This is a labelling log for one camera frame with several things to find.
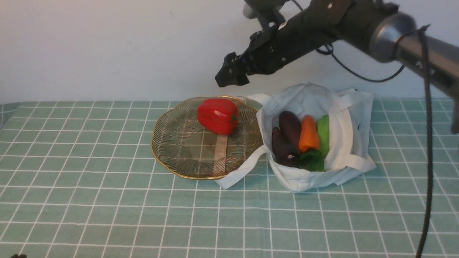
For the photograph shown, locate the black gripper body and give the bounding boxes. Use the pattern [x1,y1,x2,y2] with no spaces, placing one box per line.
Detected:
[241,10,336,75]

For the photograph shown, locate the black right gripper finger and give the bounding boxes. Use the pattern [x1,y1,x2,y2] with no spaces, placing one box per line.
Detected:
[215,70,250,87]

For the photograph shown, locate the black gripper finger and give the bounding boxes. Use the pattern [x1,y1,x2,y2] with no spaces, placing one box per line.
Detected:
[223,52,244,74]

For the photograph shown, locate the red bell pepper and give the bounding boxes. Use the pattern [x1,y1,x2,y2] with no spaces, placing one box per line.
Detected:
[197,98,239,135]

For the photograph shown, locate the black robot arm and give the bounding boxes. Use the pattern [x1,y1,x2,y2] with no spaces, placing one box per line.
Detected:
[215,0,459,134]

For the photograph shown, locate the white cloth tote bag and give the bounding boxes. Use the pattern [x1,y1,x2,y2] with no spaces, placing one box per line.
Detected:
[216,83,376,193]

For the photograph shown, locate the dark purple eggplant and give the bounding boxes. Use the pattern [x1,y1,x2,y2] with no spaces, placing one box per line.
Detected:
[271,127,299,168]
[278,110,301,147]

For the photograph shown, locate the gold-rimmed glass plate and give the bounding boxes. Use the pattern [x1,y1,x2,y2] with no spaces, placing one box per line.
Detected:
[151,96,263,180]

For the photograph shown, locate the orange carrot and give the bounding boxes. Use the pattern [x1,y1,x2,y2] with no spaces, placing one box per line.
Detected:
[297,115,320,153]

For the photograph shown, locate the green vegetable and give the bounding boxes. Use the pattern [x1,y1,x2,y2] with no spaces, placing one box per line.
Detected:
[299,115,330,172]

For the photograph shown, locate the green checkered tablecloth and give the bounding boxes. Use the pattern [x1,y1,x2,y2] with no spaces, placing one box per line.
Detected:
[0,99,459,258]

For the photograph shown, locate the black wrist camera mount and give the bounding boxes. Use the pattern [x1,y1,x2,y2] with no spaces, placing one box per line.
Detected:
[243,0,286,31]

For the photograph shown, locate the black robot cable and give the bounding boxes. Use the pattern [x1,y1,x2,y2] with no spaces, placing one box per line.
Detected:
[292,0,434,258]

